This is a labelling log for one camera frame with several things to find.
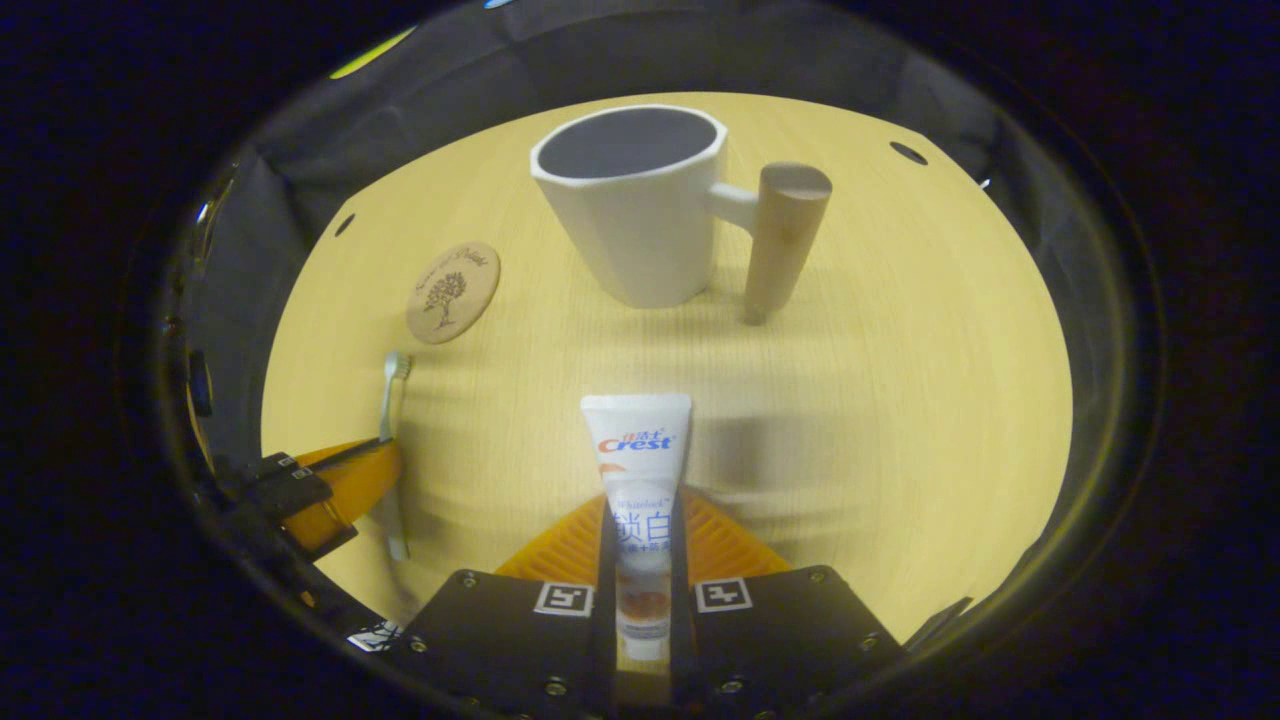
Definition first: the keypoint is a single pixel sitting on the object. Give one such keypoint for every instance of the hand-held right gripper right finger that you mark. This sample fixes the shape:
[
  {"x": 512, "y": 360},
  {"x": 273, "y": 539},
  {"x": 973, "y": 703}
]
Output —
[{"x": 790, "y": 630}]

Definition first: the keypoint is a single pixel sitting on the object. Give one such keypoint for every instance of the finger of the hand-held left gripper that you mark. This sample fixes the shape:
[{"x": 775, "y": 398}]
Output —
[
  {"x": 350, "y": 490},
  {"x": 372, "y": 636}
]

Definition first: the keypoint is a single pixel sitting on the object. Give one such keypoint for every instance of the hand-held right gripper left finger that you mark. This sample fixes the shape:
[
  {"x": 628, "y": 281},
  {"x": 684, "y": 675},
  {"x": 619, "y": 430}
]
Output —
[{"x": 500, "y": 640}]

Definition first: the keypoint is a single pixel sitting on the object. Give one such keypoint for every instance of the pale green toothbrush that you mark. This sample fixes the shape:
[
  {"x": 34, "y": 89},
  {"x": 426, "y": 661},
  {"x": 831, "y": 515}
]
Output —
[{"x": 395, "y": 368}]

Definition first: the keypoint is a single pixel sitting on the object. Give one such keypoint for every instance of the white toothpaste tube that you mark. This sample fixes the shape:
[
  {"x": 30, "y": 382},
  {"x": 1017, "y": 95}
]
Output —
[{"x": 640, "y": 470}]

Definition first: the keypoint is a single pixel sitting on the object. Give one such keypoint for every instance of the round wooden coaster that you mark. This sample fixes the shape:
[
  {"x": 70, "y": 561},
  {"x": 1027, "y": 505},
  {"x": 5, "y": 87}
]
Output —
[{"x": 452, "y": 293}]

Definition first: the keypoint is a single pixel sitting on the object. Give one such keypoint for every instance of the light wooden desktop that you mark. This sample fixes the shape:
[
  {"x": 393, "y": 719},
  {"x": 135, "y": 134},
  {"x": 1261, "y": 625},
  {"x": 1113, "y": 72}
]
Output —
[{"x": 880, "y": 400}]

